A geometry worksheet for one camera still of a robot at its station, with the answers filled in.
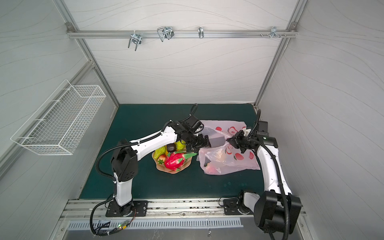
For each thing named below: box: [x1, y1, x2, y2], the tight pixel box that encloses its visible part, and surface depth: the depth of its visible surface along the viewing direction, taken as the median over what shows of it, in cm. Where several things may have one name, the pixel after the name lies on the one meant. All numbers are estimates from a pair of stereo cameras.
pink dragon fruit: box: [164, 151, 198, 172], surface depth 82 cm
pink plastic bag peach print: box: [198, 120, 261, 175], surface depth 83 cm
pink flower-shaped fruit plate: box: [151, 151, 193, 174], surface depth 84 cm
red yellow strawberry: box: [157, 154, 166, 165], surface depth 85 cm
